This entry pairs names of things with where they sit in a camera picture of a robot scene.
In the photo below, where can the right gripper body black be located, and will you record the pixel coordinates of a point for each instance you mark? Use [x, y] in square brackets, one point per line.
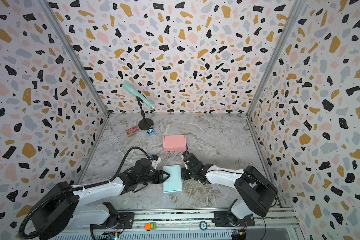
[189, 165]

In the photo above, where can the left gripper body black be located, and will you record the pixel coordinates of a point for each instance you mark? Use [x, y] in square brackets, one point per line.
[155, 176]

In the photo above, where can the mint paper box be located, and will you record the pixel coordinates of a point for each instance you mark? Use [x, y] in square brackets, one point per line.
[173, 184]

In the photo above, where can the pink paper box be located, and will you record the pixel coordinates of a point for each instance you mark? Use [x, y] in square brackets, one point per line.
[174, 143]

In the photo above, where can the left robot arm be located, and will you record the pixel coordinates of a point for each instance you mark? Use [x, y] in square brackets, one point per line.
[66, 206]

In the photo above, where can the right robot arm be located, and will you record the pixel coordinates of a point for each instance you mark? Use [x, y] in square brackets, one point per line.
[257, 193]

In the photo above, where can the small pink card box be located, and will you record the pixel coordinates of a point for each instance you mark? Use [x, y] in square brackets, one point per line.
[133, 130]

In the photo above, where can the small blue toy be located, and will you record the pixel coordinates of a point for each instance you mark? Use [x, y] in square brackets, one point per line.
[150, 131]

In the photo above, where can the black microphone stand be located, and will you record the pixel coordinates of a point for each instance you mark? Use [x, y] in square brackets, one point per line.
[144, 124]

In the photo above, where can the orange button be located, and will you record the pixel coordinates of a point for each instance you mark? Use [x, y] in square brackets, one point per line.
[150, 226]

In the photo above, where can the mint green microphone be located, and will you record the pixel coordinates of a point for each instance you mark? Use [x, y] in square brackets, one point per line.
[129, 88]

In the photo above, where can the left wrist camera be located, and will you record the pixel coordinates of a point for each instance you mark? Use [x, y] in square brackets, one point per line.
[155, 160]

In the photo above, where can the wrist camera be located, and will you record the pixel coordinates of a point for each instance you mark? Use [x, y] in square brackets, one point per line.
[185, 157]
[155, 160]

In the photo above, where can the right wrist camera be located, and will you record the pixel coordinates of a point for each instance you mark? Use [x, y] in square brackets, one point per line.
[185, 157]

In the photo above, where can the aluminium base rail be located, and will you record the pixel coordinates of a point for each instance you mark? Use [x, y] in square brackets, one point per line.
[195, 224]

